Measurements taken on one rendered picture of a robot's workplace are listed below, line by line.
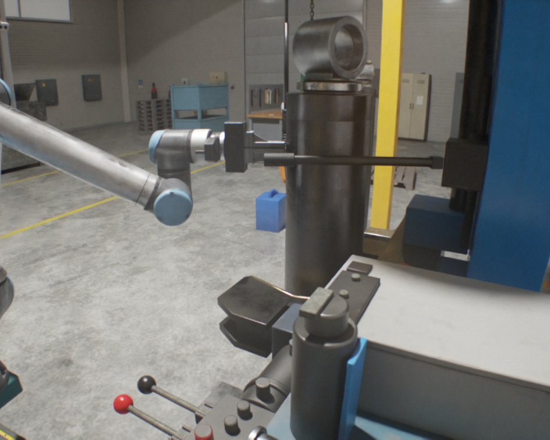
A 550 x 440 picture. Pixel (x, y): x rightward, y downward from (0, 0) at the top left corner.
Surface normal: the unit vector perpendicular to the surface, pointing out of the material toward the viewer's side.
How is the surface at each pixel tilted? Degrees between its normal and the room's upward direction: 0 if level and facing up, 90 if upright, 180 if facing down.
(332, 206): 90
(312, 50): 98
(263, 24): 90
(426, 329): 0
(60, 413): 0
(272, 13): 90
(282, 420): 0
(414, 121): 90
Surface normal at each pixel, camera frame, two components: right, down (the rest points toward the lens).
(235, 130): -0.11, 0.34
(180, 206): 0.29, 0.37
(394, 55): -0.47, 0.30
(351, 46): -0.75, 0.36
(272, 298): 0.00, -0.94
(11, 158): 0.83, 0.19
